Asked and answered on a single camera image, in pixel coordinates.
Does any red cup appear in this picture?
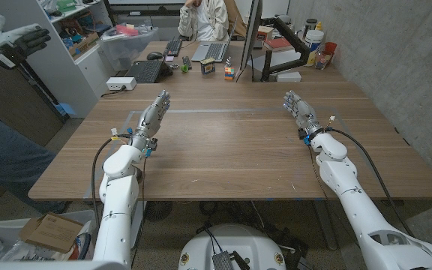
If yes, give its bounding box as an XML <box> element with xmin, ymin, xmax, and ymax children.
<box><xmin>323</xmin><ymin>41</ymin><xmax>338</xmax><ymax>57</ymax></box>

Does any narrow black keyboard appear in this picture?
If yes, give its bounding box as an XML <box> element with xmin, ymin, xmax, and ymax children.
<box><xmin>164</xmin><ymin>37</ymin><xmax>184</xmax><ymax>58</ymax></box>

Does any white shelf cabinet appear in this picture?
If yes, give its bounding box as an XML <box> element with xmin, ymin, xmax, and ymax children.
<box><xmin>0</xmin><ymin>0</ymin><xmax>110</xmax><ymax>119</ymax></box>

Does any white and black gloved hand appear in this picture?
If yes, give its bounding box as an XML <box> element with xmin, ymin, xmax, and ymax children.
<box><xmin>0</xmin><ymin>14</ymin><xmax>52</xmax><ymax>57</ymax></box>

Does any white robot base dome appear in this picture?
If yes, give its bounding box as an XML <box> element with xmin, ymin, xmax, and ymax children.
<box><xmin>178</xmin><ymin>223</ymin><xmax>287</xmax><ymax>270</ymax></box>

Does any flat white box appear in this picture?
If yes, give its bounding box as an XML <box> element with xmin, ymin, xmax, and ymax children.
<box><xmin>275</xmin><ymin>70</ymin><xmax>302</xmax><ymax>83</ymax></box>

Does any white power strip box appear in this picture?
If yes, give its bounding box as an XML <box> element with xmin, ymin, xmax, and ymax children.
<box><xmin>106</xmin><ymin>76</ymin><xmax>137</xmax><ymax>92</ymax></box>

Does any dark computer monitor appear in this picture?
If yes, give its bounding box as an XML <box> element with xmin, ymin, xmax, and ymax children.
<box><xmin>239</xmin><ymin>0</ymin><xmax>264</xmax><ymax>72</ymax></box>

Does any standing person in jeans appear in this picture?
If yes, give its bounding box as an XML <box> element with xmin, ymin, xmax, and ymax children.
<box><xmin>0</xmin><ymin>95</ymin><xmax>69</xmax><ymax>215</ymax></box>

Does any red book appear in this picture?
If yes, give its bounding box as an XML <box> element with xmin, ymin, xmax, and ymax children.
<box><xmin>262</xmin><ymin>37</ymin><xmax>296</xmax><ymax>53</ymax></box>

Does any flat cardboard sheet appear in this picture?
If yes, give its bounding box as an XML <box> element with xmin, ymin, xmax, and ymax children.
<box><xmin>19</xmin><ymin>212</ymin><xmax>85</xmax><ymax>254</ymax></box>

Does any silver laptop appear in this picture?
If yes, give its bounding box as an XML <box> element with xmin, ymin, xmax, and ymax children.
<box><xmin>191</xmin><ymin>16</ymin><xmax>239</xmax><ymax>63</ymax></box>

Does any open cardboard box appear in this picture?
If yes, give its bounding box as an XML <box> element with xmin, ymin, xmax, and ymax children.
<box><xmin>67</xmin><ymin>31</ymin><xmax>100</xmax><ymax>57</ymax></box>

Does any clear plastic storage bin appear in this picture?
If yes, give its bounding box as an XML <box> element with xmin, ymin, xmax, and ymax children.
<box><xmin>97</xmin><ymin>24</ymin><xmax>160</xmax><ymax>72</ymax></box>

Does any round black fan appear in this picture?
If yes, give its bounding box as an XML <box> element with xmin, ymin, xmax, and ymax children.
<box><xmin>143</xmin><ymin>201</ymin><xmax>174</xmax><ymax>222</ymax></box>

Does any black wrist tracker box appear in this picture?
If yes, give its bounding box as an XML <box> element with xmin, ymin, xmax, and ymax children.
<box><xmin>0</xmin><ymin>43</ymin><xmax>28</xmax><ymax>71</ymax></box>

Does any clear glass jar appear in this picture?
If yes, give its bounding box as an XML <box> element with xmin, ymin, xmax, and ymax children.
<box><xmin>315</xmin><ymin>52</ymin><xmax>332</xmax><ymax>71</ymax></box>

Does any white plastic tub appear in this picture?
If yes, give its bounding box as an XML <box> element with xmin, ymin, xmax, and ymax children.
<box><xmin>304</xmin><ymin>29</ymin><xmax>325</xmax><ymax>53</ymax></box>

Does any orange box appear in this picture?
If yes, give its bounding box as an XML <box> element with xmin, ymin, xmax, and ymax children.
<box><xmin>256</xmin><ymin>25</ymin><xmax>275</xmax><ymax>41</ymax></box>

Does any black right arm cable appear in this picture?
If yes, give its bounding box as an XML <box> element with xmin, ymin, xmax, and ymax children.
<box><xmin>326</xmin><ymin>127</ymin><xmax>416</xmax><ymax>239</ymax></box>

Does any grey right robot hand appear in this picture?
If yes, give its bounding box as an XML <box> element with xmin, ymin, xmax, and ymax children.
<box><xmin>282</xmin><ymin>90</ymin><xmax>325</xmax><ymax>140</ymax></box>

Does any grey table leg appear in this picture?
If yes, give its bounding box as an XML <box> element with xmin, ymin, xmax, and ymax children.
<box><xmin>131</xmin><ymin>201</ymin><xmax>148</xmax><ymax>248</ymax></box>
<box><xmin>312</xmin><ymin>200</ymin><xmax>339</xmax><ymax>251</ymax></box>

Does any dark lidded canister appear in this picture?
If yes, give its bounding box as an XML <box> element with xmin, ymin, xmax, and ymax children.
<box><xmin>304</xmin><ymin>18</ymin><xmax>318</xmax><ymax>38</ymax></box>

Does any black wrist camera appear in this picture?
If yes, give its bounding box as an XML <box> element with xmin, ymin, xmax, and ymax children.
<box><xmin>298</xmin><ymin>128</ymin><xmax>311</xmax><ymax>147</ymax></box>
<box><xmin>145</xmin><ymin>137</ymin><xmax>159</xmax><ymax>158</ymax></box>

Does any wide black keyboard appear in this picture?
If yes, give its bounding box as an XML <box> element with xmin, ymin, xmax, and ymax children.
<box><xmin>124</xmin><ymin>59</ymin><xmax>174</xmax><ymax>84</ymax></box>

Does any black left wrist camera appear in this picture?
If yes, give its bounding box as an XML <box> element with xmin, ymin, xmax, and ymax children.
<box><xmin>145</xmin><ymin>137</ymin><xmax>159</xmax><ymax>158</ymax></box>

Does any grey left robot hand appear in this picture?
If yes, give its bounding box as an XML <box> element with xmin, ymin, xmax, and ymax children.
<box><xmin>130</xmin><ymin>89</ymin><xmax>172</xmax><ymax>151</ymax></box>

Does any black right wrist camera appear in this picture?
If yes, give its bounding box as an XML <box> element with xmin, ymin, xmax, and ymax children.
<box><xmin>298</xmin><ymin>128</ymin><xmax>311</xmax><ymax>147</ymax></box>

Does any seated person in cream jacket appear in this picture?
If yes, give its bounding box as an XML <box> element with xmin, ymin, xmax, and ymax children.
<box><xmin>177</xmin><ymin>0</ymin><xmax>230</xmax><ymax>42</ymax></box>

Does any small printed box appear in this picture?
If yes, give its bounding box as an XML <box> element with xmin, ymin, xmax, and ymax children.
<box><xmin>199</xmin><ymin>57</ymin><xmax>217</xmax><ymax>75</ymax></box>

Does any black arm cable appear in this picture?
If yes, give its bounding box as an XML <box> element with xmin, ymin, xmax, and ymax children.
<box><xmin>326</xmin><ymin>127</ymin><xmax>416</xmax><ymax>239</ymax></box>
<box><xmin>91</xmin><ymin>133</ymin><xmax>133</xmax><ymax>230</ymax></box>

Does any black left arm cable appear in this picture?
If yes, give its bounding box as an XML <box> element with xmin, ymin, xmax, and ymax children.
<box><xmin>91</xmin><ymin>133</ymin><xmax>133</xmax><ymax>230</ymax></box>

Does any pink packet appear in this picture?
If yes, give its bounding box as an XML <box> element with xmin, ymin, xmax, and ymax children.
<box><xmin>115</xmin><ymin>24</ymin><xmax>139</xmax><ymax>38</ymax></box>

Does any grey finned module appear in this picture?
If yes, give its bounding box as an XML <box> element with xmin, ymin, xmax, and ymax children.
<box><xmin>211</xmin><ymin>250</ymin><xmax>236</xmax><ymax>270</ymax></box>

